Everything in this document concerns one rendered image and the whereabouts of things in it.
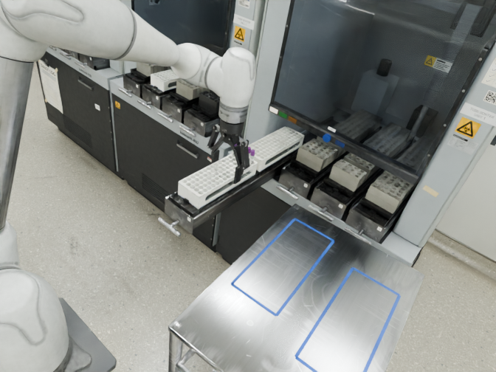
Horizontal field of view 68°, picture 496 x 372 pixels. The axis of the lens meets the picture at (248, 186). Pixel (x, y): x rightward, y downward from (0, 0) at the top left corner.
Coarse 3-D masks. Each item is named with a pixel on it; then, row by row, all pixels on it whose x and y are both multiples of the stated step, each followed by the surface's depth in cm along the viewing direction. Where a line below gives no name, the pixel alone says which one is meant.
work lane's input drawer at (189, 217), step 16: (288, 160) 149; (256, 176) 137; (272, 176) 146; (176, 192) 122; (240, 192) 130; (176, 208) 119; (192, 208) 117; (208, 208) 120; (224, 208) 128; (176, 224) 121; (192, 224) 117
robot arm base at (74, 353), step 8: (72, 344) 88; (72, 352) 87; (80, 352) 87; (64, 360) 82; (72, 360) 85; (80, 360) 86; (88, 360) 87; (56, 368) 80; (64, 368) 83; (72, 368) 84; (80, 368) 85
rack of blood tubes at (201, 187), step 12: (228, 156) 135; (204, 168) 127; (216, 168) 128; (228, 168) 130; (252, 168) 133; (180, 180) 120; (192, 180) 121; (204, 180) 123; (216, 180) 122; (228, 180) 123; (180, 192) 120; (192, 192) 116; (204, 192) 117; (216, 192) 127; (192, 204) 119
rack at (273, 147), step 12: (276, 132) 153; (288, 132) 155; (252, 144) 143; (264, 144) 145; (276, 144) 146; (288, 144) 147; (300, 144) 156; (264, 156) 140; (276, 156) 149; (264, 168) 140
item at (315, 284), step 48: (288, 240) 112; (336, 240) 115; (240, 288) 96; (288, 288) 98; (336, 288) 101; (384, 288) 103; (192, 336) 84; (240, 336) 86; (288, 336) 87; (336, 336) 89; (384, 336) 91
